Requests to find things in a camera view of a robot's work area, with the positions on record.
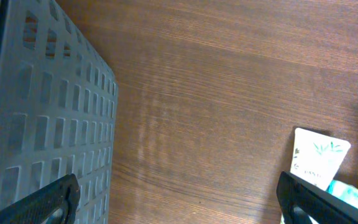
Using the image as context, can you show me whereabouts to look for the white Pantene tube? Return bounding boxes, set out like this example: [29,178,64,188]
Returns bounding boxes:
[288,128,351,192]

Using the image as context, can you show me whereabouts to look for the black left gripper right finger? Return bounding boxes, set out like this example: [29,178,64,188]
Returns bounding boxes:
[276,171,358,224]

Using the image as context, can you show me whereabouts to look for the grey plastic mesh basket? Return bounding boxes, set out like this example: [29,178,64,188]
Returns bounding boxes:
[0,0,118,223]

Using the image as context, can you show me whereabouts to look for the teal tissue pack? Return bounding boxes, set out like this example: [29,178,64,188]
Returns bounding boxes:
[326,180,358,208]

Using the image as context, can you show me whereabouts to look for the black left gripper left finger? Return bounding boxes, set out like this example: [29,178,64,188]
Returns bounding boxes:
[0,174,81,224]

